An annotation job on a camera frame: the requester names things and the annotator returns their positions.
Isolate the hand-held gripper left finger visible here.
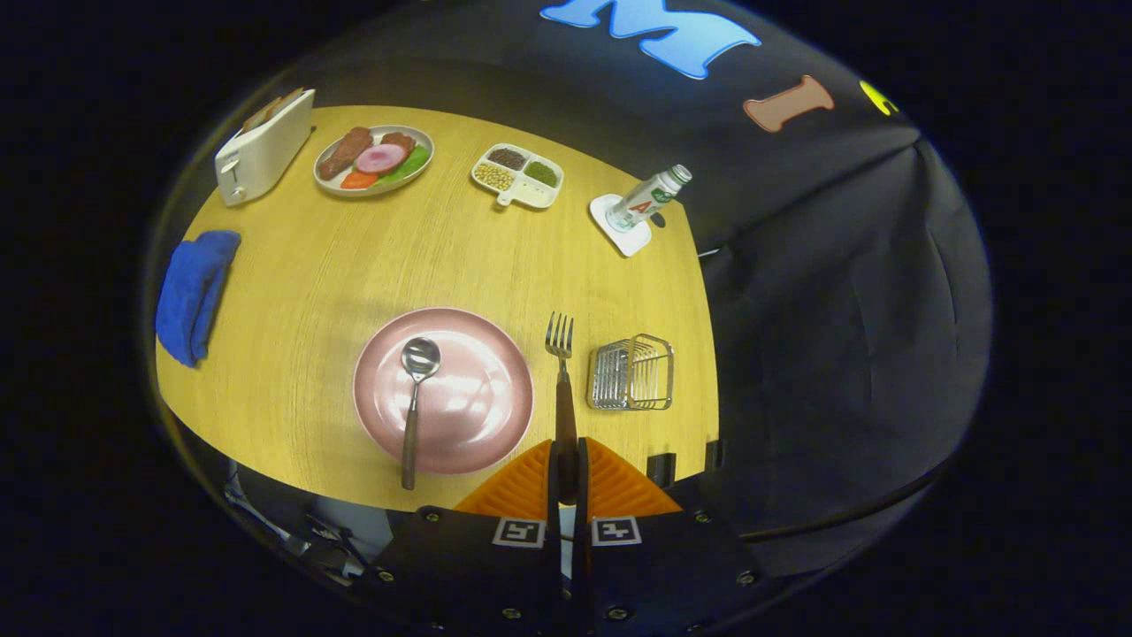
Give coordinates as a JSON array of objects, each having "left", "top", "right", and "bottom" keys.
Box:
[{"left": 354, "top": 440, "right": 567, "bottom": 633}]

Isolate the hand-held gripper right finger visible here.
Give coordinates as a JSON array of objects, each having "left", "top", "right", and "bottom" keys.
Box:
[{"left": 573, "top": 436, "right": 779, "bottom": 633}]

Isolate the wooden handled spoon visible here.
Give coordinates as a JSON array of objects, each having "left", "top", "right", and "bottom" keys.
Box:
[{"left": 400, "top": 337, "right": 442, "bottom": 492}]

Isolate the wooden handled fork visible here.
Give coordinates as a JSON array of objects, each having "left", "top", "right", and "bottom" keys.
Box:
[{"left": 545, "top": 311, "right": 579, "bottom": 507}]

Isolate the pink round plate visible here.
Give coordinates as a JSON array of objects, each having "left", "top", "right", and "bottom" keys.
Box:
[{"left": 353, "top": 307, "right": 535, "bottom": 476}]

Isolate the white square coaster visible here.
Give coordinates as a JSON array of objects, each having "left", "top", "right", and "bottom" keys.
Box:
[{"left": 589, "top": 194, "right": 654, "bottom": 258}]

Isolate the white plastic bottle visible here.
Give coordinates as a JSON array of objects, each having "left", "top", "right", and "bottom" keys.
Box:
[{"left": 607, "top": 164, "right": 692, "bottom": 233}]

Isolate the white divided dish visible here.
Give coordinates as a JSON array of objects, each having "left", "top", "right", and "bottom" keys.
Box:
[{"left": 470, "top": 143, "right": 565, "bottom": 210}]

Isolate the blue folded cloth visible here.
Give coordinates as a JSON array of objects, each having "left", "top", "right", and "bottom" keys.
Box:
[{"left": 156, "top": 230, "right": 242, "bottom": 369}]

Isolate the green lettuce leaf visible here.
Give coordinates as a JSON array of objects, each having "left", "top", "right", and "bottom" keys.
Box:
[{"left": 376, "top": 144, "right": 432, "bottom": 186}]

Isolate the pink ham slice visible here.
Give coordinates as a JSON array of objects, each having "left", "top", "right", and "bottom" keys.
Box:
[{"left": 355, "top": 143, "right": 409, "bottom": 175}]

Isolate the long brown meat piece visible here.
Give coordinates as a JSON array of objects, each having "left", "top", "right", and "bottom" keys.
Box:
[{"left": 318, "top": 127, "right": 374, "bottom": 181}]

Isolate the grey food plate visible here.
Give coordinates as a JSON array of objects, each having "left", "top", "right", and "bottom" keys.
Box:
[{"left": 313, "top": 125, "right": 435, "bottom": 197}]

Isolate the white toaster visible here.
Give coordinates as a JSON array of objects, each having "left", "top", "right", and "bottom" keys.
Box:
[{"left": 215, "top": 88, "right": 316, "bottom": 208}]

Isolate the metal wire rack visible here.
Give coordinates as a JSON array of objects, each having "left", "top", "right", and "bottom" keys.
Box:
[{"left": 587, "top": 334, "right": 675, "bottom": 411}]

